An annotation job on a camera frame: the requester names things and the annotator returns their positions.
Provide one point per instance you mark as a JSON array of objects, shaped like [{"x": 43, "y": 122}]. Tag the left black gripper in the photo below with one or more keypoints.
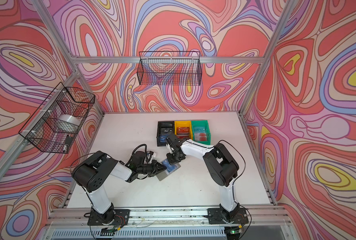
[{"x": 154, "y": 168}]

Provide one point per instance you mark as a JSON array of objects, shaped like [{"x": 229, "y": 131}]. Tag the red cards in yellow bin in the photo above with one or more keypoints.
[{"x": 183, "y": 132}]

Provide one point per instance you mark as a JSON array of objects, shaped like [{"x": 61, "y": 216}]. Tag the blue credit card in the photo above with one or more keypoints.
[{"x": 170, "y": 168}]

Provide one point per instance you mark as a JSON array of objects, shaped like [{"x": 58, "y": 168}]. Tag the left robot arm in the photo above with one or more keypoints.
[{"x": 93, "y": 172}]

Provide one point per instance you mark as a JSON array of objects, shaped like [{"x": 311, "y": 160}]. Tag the left black wire basket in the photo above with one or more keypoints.
[{"x": 43, "y": 133}]

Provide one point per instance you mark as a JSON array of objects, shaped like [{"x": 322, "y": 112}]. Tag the yellow plastic bin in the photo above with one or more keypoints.
[{"x": 184, "y": 124}]

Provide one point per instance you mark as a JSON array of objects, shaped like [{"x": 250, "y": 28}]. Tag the back black wire basket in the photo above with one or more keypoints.
[{"x": 169, "y": 68}]

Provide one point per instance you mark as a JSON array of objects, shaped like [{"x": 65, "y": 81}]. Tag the white bowl in basket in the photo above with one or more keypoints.
[{"x": 67, "y": 121}]

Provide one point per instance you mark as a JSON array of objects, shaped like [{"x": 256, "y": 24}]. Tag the grey leather card holder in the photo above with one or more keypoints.
[{"x": 161, "y": 176}]

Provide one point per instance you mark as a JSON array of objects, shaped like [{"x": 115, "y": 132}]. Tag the green plastic bin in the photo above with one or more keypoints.
[{"x": 202, "y": 123}]

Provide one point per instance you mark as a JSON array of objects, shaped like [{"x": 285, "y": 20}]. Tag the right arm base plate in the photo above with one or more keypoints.
[{"x": 217, "y": 216}]

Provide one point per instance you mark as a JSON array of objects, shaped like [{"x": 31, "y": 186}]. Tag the black wire basket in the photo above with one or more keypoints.
[
  {"x": 43, "y": 133},
  {"x": 169, "y": 68}
]

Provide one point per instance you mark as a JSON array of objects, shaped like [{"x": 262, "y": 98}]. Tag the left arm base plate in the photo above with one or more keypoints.
[{"x": 116, "y": 217}]

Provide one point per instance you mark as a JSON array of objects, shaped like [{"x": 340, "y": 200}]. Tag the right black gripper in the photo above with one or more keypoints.
[{"x": 171, "y": 160}]

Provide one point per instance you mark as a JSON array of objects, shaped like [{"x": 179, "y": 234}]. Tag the pink cards in green bin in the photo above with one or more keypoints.
[{"x": 200, "y": 133}]

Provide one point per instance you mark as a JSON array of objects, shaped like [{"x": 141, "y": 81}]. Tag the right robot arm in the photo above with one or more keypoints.
[{"x": 220, "y": 164}]

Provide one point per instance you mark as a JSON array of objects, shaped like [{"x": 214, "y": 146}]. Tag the black plastic bin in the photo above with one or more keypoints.
[{"x": 164, "y": 129}]

